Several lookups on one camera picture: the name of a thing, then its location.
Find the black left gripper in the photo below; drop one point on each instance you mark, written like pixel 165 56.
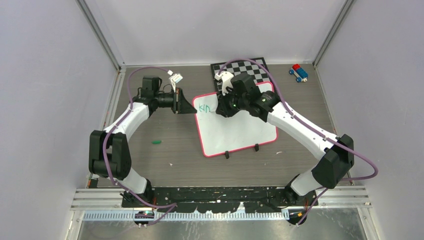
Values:
pixel 181 105

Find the toy brick car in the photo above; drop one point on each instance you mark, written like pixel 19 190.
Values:
pixel 300 74

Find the red-framed whiteboard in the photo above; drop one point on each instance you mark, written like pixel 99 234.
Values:
pixel 219 134

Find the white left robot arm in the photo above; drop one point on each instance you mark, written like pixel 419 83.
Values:
pixel 109 154

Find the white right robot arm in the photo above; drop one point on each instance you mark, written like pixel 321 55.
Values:
pixel 240 93

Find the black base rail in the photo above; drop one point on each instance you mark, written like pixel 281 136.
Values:
pixel 219 200

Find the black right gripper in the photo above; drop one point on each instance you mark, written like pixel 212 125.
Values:
pixel 223 108

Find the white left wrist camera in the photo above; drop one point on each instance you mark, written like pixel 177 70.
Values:
pixel 174 78

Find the black and white chessboard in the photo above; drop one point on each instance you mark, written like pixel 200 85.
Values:
pixel 239 67

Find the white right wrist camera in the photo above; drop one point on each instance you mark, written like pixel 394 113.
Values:
pixel 224 83

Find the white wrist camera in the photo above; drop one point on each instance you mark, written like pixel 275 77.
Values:
pixel 224 83
pixel 174 78

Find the slotted cable duct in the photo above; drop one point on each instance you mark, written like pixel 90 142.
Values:
pixel 149 215

